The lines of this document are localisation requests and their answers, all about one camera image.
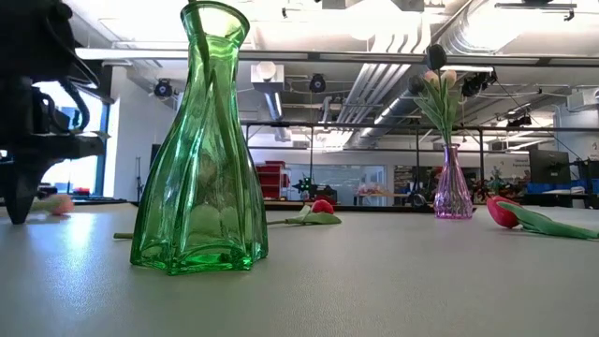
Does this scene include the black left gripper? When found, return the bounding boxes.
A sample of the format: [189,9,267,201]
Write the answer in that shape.
[0,77,107,225]

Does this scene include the green glass vase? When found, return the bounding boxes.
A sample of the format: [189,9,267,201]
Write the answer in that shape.
[129,0,270,276]

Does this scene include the purple glass vase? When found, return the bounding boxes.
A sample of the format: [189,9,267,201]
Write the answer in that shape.
[432,143,475,220]

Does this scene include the long white light bar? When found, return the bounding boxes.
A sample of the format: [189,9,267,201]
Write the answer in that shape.
[74,46,599,66]

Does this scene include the red storage bins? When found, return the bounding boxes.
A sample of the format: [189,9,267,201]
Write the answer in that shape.
[255,160,292,200]

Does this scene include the white ceiling unit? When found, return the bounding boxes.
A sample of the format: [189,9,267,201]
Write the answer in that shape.
[250,62,285,94]

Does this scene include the grey table mat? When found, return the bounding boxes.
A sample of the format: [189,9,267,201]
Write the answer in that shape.
[0,203,599,337]

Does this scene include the black ceiling spotlight cluster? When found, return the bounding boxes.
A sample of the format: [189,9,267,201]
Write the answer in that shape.
[459,69,498,98]

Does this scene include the black ceiling device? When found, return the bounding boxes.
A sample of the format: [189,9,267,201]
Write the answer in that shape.
[506,113,533,128]

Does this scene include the blue storage bins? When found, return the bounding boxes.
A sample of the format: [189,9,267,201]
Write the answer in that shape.
[527,180,599,196]

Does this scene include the black metal rack frame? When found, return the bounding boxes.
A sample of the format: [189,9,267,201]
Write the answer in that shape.
[242,120,599,207]

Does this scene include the black aluminium table frame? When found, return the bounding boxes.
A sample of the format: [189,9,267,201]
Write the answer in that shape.
[0,198,599,214]

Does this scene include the silver ventilation duct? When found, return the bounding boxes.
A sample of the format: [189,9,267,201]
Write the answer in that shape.
[348,0,497,151]

